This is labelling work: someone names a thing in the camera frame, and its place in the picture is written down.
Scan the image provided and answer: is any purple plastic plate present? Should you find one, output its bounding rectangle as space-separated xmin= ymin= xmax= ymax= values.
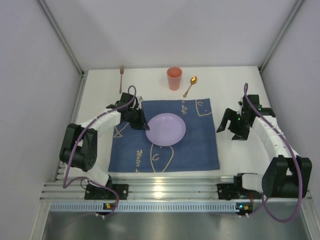
xmin=145 ymin=113 xmax=186 ymax=147

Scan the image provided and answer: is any blue denim placemat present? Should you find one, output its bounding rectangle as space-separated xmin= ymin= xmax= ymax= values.
xmin=108 ymin=98 xmax=220 ymax=173

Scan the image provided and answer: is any copper fork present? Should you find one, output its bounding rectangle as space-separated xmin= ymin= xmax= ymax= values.
xmin=119 ymin=65 xmax=124 ymax=94

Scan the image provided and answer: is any gold spoon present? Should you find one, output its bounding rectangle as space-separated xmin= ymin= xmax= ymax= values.
xmin=183 ymin=76 xmax=198 ymax=98

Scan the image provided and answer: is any pink plastic cup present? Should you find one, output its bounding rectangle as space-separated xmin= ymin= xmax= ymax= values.
xmin=166 ymin=66 xmax=183 ymax=91

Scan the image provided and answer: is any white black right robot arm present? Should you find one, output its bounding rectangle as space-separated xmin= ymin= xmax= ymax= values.
xmin=217 ymin=94 xmax=312 ymax=198

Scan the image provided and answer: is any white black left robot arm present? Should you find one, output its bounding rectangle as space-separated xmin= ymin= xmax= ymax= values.
xmin=59 ymin=92 xmax=150 ymax=188

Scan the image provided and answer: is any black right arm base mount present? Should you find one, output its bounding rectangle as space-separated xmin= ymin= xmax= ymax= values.
xmin=217 ymin=173 xmax=261 ymax=201

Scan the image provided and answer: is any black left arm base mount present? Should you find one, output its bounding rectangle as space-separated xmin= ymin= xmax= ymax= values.
xmin=84 ymin=184 xmax=129 ymax=200

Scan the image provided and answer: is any aluminium frame rail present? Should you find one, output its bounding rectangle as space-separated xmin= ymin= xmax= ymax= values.
xmin=39 ymin=174 xmax=313 ymax=201

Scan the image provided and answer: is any white slotted cable duct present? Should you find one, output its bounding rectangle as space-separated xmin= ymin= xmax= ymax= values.
xmin=50 ymin=201 xmax=252 ymax=213

